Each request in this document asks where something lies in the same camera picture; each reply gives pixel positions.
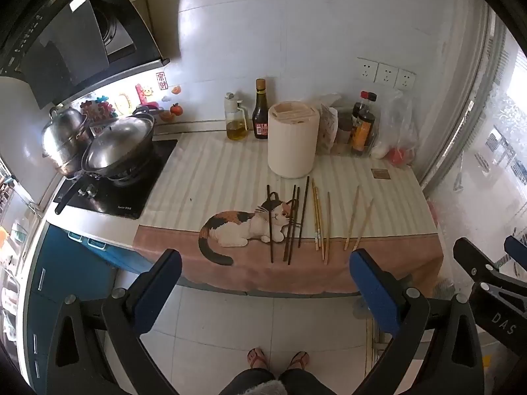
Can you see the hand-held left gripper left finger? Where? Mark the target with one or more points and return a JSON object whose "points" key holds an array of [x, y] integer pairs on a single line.
{"points": [[158, 292]]}

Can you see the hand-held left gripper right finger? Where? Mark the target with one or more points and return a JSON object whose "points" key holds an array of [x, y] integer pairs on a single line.
{"points": [[370, 292]]}

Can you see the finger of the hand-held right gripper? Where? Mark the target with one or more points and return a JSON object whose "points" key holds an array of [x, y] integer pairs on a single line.
{"points": [[473, 257], [516, 249]]}

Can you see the painted tip wooden chopstick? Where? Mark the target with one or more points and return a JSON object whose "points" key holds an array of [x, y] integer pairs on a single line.
{"points": [[315, 214], [320, 222]]}

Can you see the dark brown chopstick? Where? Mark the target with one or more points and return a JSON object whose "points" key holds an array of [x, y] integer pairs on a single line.
{"points": [[294, 226], [270, 222], [304, 214], [290, 222]]}

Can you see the cream round utensil holder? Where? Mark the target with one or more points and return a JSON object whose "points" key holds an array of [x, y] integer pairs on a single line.
{"points": [[290, 148]]}

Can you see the plain wooden chopstick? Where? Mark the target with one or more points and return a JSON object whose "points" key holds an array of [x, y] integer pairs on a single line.
{"points": [[363, 225], [352, 218]]}

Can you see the black glass gas stove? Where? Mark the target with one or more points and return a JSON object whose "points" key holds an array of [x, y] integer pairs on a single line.
{"points": [[123, 201]]}

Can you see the person's right foot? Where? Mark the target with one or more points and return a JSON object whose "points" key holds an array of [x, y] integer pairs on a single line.
{"points": [[298, 360]]}

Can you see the person's foot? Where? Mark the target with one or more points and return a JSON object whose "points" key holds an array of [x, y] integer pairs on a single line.
{"points": [[298, 360], [257, 358]]}

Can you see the blue kitchen cabinet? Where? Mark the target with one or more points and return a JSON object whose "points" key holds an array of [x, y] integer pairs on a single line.
{"points": [[53, 296]]}

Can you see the person's dark trousers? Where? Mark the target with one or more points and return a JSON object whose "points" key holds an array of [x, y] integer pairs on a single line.
{"points": [[300, 382]]}

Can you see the person's left foot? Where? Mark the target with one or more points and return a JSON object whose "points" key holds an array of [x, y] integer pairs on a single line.
{"points": [[257, 358]]}

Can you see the small brown card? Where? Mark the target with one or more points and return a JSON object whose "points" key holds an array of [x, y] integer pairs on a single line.
{"points": [[380, 173]]}

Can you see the small red packet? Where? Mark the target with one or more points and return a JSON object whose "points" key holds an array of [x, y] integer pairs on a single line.
{"points": [[399, 156]]}

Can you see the striped cat print cloth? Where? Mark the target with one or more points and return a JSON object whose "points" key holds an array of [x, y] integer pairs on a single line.
{"points": [[206, 173]]}

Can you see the grey fluffy fabric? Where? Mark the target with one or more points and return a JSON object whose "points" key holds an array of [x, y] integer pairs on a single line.
{"points": [[265, 387]]}

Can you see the steel pot with lid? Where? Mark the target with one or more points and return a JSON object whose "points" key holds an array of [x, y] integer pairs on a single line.
{"points": [[142, 148]]}

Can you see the white plastic bag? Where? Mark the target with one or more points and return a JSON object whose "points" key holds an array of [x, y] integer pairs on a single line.
{"points": [[395, 127]]}

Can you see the red cap sauce bottle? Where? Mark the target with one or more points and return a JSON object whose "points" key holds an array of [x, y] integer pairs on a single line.
{"points": [[363, 140]]}

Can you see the cluttered side shelf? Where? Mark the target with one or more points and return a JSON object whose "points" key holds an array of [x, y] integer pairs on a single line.
{"points": [[12, 234]]}

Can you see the steel wok lid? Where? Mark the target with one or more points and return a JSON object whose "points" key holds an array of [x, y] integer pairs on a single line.
{"points": [[119, 140]]}

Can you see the brown spice jar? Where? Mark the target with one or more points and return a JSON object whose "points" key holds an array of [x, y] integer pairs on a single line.
{"points": [[345, 131]]}

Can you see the steel steamer pot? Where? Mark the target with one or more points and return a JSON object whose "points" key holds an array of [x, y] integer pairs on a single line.
{"points": [[61, 131]]}

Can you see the black cap sauce bottle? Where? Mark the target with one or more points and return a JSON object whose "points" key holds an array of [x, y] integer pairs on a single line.
{"points": [[372, 98]]}

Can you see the colourful floral rack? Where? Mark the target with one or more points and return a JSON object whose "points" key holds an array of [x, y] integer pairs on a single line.
{"points": [[96, 110]]}

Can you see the clear plastic bag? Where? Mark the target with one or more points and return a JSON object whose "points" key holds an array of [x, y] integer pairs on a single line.
{"points": [[329, 99]]}

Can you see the black range hood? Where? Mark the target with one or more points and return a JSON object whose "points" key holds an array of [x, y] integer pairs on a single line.
{"points": [[61, 49]]}

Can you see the glass window with frame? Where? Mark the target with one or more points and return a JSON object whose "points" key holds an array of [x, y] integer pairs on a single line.
{"points": [[494, 152]]}

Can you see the orange fruit wall sticker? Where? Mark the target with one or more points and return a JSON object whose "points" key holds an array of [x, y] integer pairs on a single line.
{"points": [[176, 89], [166, 116], [176, 109]]}

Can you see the white wall socket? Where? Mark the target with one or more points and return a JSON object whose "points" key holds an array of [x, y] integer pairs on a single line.
{"points": [[387, 75], [367, 70], [405, 79]]}

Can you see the pink cartoon wall hook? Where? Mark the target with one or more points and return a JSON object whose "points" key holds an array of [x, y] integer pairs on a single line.
{"points": [[145, 96]]}

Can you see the red paper wall sticker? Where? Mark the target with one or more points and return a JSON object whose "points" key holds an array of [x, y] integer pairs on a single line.
{"points": [[160, 77]]}

